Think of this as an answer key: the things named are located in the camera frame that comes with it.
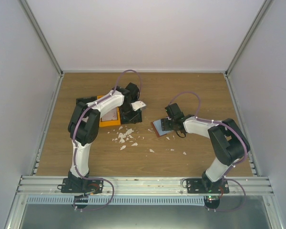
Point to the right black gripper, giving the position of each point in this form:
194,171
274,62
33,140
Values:
164,126

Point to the brown leather card holder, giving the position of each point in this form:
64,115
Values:
157,128

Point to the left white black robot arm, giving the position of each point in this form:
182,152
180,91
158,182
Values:
87,118

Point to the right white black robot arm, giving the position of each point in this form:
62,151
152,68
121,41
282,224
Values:
229,143

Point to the black right card bin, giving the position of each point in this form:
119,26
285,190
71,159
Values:
130,117

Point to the black card bin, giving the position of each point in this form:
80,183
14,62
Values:
82,102
130,117

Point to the white pink card stack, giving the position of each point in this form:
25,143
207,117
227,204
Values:
112,115

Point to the black left card bin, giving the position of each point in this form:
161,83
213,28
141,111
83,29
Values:
82,102

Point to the white debris pile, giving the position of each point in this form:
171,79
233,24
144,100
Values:
124,137

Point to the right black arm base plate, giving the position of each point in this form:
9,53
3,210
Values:
200,186

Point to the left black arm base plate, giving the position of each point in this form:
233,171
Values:
79,185

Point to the grey slotted cable duct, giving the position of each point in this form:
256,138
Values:
118,200

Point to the left aluminium frame post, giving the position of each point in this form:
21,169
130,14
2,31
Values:
31,17

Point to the aluminium frame post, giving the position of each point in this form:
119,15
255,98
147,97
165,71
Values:
266,4
31,17

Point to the aluminium mounting rail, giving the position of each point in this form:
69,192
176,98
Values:
146,186

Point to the right aluminium frame post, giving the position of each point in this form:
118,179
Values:
266,4

